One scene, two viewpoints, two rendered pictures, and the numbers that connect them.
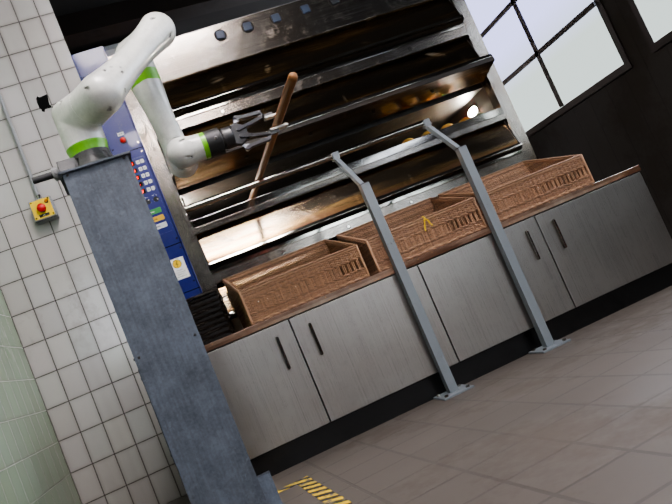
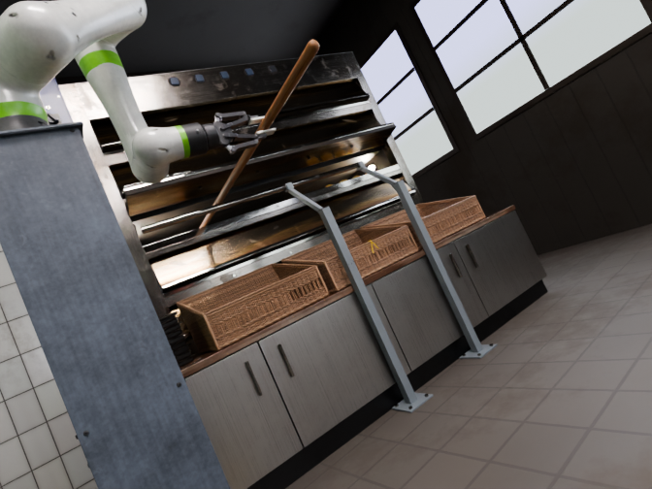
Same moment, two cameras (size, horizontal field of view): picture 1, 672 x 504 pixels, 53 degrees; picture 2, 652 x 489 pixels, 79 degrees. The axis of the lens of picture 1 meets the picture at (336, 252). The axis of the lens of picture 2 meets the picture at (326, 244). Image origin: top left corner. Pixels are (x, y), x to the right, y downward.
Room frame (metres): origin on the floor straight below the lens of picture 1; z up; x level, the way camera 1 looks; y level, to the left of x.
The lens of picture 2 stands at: (1.10, 0.34, 0.69)
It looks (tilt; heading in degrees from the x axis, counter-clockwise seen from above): 4 degrees up; 344
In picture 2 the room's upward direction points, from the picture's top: 25 degrees counter-clockwise
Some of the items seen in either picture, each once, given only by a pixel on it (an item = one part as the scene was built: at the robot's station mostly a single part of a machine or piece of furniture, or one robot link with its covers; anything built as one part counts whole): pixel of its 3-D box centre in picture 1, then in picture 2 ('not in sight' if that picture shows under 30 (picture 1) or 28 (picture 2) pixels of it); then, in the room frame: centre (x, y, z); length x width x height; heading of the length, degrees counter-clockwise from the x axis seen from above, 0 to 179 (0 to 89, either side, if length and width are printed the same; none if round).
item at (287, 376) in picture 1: (422, 324); (365, 337); (3.12, -0.24, 0.29); 2.42 x 0.56 x 0.58; 104
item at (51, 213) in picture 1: (43, 210); not in sight; (3.03, 1.17, 1.46); 0.10 x 0.07 x 0.10; 104
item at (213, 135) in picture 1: (214, 142); (193, 140); (2.26, 0.24, 1.20); 0.12 x 0.06 x 0.09; 15
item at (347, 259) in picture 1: (292, 277); (249, 299); (3.03, 0.23, 0.72); 0.56 x 0.49 x 0.28; 105
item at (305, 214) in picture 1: (367, 189); (304, 221); (3.43, -0.28, 1.02); 1.79 x 0.11 x 0.19; 104
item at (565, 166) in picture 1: (512, 188); (421, 222); (3.31, -0.93, 0.72); 0.56 x 0.49 x 0.28; 105
